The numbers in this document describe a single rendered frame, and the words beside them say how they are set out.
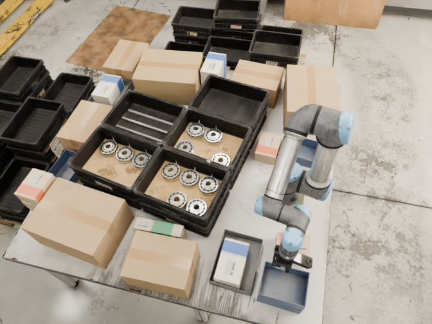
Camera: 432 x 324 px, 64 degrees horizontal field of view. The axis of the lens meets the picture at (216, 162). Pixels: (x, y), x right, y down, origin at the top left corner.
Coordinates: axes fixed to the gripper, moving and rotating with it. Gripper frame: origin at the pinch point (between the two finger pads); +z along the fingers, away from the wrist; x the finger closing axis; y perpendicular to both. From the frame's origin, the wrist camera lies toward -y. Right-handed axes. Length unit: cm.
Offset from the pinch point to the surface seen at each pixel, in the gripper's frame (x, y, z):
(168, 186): -27, 66, -1
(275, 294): 11.4, 2.6, 4.9
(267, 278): 5.1, 7.6, 4.9
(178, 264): 11.9, 46.9, -3.7
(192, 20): -232, 124, 45
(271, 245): -13.3, 8.3, 12.3
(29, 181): -7, 132, -10
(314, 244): -19.3, -12.0, 12.3
